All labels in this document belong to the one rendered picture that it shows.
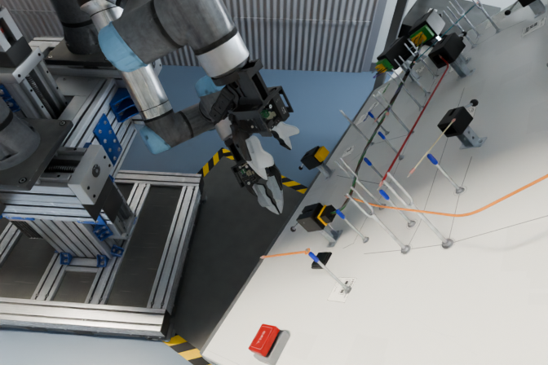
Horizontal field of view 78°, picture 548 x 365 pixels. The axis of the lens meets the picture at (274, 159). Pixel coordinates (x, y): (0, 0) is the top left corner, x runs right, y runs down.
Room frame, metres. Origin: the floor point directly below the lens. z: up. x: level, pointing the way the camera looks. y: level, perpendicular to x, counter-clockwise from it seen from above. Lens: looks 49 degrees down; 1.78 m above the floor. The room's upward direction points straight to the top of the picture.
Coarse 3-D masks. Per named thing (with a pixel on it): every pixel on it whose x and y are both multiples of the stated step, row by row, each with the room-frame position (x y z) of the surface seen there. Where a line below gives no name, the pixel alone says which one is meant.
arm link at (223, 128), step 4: (224, 120) 0.57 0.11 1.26; (228, 120) 0.57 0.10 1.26; (216, 124) 0.57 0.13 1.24; (220, 124) 0.56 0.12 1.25; (224, 124) 0.56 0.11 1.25; (228, 124) 0.56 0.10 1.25; (216, 128) 0.57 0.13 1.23; (220, 128) 0.56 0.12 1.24; (224, 128) 0.55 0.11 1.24; (228, 128) 0.55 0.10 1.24; (220, 132) 0.55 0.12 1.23; (224, 132) 0.55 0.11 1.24; (228, 132) 0.55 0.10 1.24; (220, 136) 0.55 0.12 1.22; (224, 136) 0.54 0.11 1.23; (228, 136) 0.54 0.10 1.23; (224, 140) 0.56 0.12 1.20
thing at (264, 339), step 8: (264, 328) 0.17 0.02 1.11; (272, 328) 0.16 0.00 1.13; (256, 336) 0.16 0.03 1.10; (264, 336) 0.15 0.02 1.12; (272, 336) 0.15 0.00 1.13; (256, 344) 0.14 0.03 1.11; (264, 344) 0.14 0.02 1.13; (272, 344) 0.14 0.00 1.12; (256, 352) 0.13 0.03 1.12; (264, 352) 0.13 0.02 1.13
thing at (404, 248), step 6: (360, 198) 0.30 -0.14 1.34; (372, 210) 0.29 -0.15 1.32; (372, 216) 0.28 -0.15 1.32; (378, 222) 0.27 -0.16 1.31; (384, 228) 0.26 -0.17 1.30; (390, 234) 0.26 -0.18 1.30; (396, 240) 0.25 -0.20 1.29; (402, 246) 0.25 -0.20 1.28; (408, 246) 0.25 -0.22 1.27; (402, 252) 0.24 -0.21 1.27; (408, 252) 0.24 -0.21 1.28
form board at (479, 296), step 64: (512, 64) 0.64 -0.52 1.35; (384, 128) 0.74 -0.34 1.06; (512, 128) 0.42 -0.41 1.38; (320, 192) 0.59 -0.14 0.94; (448, 192) 0.33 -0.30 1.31; (384, 256) 0.25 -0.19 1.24; (448, 256) 0.20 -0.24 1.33; (512, 256) 0.17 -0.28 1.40; (256, 320) 0.21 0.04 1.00; (320, 320) 0.17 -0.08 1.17; (384, 320) 0.14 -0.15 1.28; (448, 320) 0.12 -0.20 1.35; (512, 320) 0.10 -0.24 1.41
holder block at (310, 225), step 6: (312, 204) 0.40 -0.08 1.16; (318, 204) 0.39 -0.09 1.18; (306, 210) 0.40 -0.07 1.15; (312, 210) 0.38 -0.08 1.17; (318, 210) 0.38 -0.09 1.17; (300, 216) 0.39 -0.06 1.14; (306, 216) 0.37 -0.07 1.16; (312, 216) 0.36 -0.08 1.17; (300, 222) 0.37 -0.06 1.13; (306, 222) 0.37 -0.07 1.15; (312, 222) 0.36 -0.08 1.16; (318, 222) 0.36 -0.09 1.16; (306, 228) 0.37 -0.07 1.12; (312, 228) 0.36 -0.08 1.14; (318, 228) 0.35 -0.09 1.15
